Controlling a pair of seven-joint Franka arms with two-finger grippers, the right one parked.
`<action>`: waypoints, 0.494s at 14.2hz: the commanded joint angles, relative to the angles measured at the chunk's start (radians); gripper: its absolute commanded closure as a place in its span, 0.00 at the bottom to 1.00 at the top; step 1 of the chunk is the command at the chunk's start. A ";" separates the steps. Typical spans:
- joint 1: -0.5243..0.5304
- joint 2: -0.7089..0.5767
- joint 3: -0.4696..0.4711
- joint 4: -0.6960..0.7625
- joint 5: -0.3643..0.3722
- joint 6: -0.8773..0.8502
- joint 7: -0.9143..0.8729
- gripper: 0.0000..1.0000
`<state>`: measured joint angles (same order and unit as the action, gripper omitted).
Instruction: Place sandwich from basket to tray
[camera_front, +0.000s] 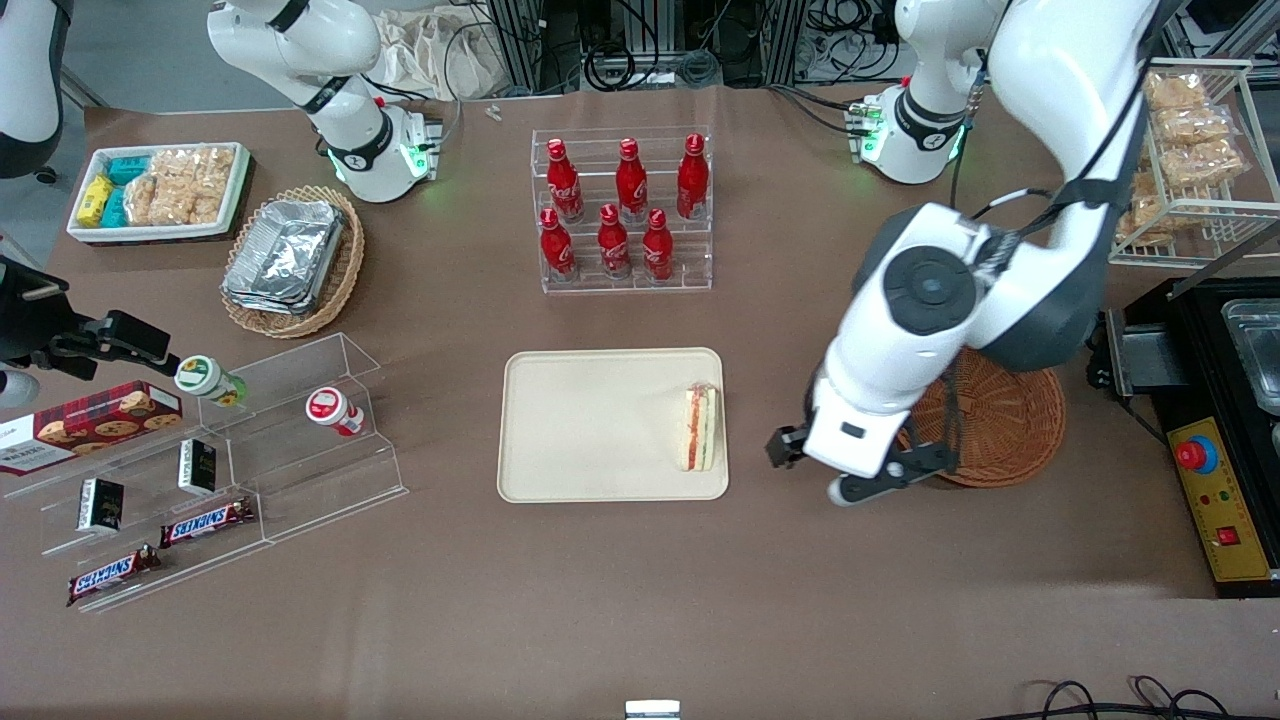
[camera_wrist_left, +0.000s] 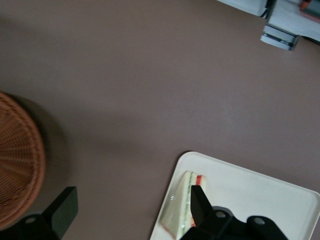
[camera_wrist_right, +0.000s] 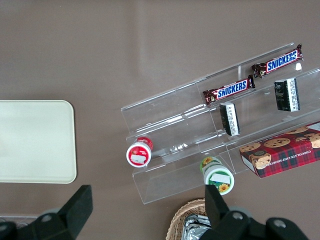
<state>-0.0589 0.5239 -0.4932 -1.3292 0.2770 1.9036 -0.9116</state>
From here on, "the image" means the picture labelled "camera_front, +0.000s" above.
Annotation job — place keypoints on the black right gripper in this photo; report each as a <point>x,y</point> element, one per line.
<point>28,322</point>

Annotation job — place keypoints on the clear bag of rusks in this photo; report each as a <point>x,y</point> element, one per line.
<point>1175,92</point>
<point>1142,185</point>
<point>1140,222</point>
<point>1205,162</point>
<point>1192,126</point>

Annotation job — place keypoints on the cream plastic bags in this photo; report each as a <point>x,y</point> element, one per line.
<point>430,50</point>

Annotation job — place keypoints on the black equipment stand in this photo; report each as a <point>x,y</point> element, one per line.
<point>1195,340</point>

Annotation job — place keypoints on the cream plastic serving tray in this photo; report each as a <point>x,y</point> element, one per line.
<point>600,430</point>

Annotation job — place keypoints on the brown snickers bar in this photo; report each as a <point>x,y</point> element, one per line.
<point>205,522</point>
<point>110,572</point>

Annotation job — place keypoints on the clear acrylic stepped shelf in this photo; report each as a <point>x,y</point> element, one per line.
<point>150,500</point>
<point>330,480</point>

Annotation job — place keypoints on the clear bag of crackers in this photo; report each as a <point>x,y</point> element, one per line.
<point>155,200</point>
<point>205,170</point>

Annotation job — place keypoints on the white rectangular snack tray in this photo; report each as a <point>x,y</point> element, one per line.
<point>150,234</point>

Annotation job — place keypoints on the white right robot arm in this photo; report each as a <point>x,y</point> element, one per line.
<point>350,150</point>

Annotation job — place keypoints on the teal snack packet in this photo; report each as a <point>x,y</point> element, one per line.
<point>115,208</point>
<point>128,168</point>

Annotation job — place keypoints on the aluminium frame post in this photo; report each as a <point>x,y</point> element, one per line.
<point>785,40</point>
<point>520,40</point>

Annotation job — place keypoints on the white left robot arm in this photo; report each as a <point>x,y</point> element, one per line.
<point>1050,100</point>

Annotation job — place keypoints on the clear acrylic bottle rack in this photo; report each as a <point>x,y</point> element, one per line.
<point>700,270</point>

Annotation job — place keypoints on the green capped small bottle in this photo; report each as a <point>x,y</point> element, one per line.
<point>200,377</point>

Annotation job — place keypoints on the oval light wicker basket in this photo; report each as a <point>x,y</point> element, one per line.
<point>352,250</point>

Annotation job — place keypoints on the stainless steel pan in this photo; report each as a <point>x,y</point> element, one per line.
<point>1255,350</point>

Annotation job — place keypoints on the brown table cover sheet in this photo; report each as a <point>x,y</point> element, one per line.
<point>800,600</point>

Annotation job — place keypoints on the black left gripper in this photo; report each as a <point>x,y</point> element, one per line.
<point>786,445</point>

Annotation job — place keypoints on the yellow snack packet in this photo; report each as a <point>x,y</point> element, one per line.
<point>94,200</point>

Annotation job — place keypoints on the small black carton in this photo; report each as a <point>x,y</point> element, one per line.
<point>197,467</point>
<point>100,505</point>

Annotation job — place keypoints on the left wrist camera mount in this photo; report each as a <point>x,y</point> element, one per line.
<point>915,462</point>

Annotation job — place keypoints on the yellow emergency stop box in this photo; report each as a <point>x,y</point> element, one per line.
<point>1225,500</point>

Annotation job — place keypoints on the red cola bottle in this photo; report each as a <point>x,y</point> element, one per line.
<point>557,250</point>
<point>692,180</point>
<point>565,190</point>
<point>657,250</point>
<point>631,185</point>
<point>613,245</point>

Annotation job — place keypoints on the red tartan cookie box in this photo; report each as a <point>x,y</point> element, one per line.
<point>90,425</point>

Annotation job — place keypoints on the red capped small bottle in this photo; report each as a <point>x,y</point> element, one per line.
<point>328,407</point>

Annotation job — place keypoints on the triangular sandwich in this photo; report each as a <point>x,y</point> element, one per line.
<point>698,430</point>

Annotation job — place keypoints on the aluminium foil tray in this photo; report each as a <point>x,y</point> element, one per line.
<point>285,250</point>
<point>270,306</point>

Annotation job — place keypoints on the round brown wicker basket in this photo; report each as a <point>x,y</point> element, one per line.
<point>1010,420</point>

